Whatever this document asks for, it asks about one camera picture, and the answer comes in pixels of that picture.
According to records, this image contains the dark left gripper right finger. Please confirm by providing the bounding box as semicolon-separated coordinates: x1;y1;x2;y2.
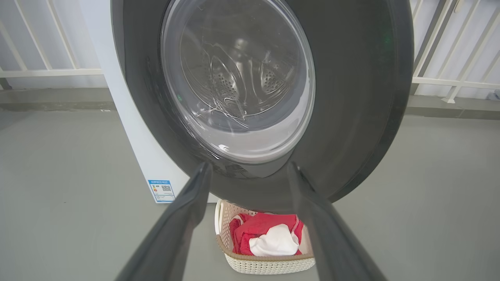
287;162;387;281

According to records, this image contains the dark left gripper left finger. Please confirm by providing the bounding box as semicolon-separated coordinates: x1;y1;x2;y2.
115;162;213;281

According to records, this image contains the red and white garment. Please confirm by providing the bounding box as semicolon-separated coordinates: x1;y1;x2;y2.
229;213;309;257

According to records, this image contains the dark round glass washer door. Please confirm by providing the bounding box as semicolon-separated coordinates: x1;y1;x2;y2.
111;0;414;213

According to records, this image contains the cream basket with brown rim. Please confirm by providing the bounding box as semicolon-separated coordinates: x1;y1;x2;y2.
214;199;316;275

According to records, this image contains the white front-load washing machine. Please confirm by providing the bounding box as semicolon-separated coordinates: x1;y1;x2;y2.
78;0;219;204

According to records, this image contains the blue energy label sticker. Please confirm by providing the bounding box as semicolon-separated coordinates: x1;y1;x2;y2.
148;180;176;203

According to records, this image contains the white metal railing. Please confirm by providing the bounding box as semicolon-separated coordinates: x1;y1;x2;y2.
0;0;104;78
410;0;500;104

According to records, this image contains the grey steel post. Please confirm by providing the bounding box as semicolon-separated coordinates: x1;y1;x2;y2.
410;0;450;94

